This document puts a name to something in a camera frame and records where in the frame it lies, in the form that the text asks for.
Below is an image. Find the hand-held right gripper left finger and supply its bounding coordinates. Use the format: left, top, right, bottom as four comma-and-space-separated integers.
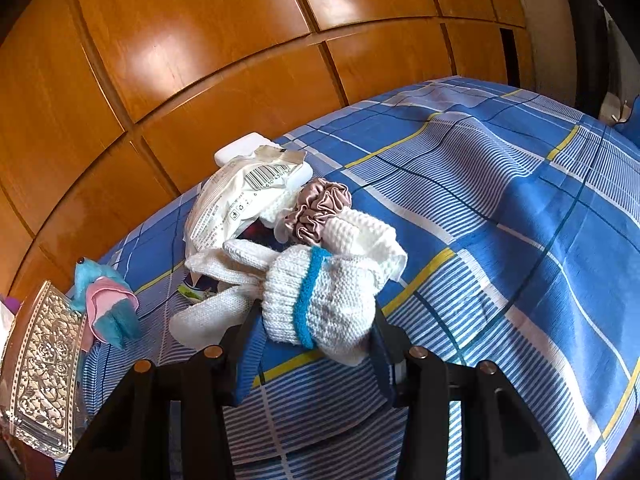
60, 301, 267, 480

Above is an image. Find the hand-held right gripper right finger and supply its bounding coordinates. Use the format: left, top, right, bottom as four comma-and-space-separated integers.
368, 307, 593, 480

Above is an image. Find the white sock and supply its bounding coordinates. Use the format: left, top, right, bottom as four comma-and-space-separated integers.
169, 239, 277, 349

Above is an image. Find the blue plush toy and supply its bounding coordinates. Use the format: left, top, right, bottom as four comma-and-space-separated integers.
74, 257, 141, 350

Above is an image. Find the silver ornate tissue box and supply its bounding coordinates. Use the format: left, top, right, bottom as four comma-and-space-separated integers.
0, 280, 88, 461

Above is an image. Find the white waffle cloth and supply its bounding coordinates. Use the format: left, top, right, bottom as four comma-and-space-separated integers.
320, 208, 408, 281

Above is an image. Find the white knitted cloth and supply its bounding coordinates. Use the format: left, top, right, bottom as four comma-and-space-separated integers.
257, 192, 303, 241

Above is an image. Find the white plastic packet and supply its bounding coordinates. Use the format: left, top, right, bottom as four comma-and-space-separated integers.
182, 144, 308, 256

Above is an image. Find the blue plaid bedsheet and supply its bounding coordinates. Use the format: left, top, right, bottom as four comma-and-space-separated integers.
52, 75, 640, 480

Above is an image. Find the small white box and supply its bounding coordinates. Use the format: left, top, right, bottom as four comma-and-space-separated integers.
214, 132, 271, 167

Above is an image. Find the wooden wardrobe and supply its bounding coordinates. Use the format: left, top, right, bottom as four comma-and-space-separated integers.
0, 0, 538, 306

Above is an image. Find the black chair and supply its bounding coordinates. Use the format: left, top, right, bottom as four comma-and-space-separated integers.
564, 0, 608, 118

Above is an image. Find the grey chair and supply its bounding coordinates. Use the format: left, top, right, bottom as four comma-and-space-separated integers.
606, 17, 640, 126

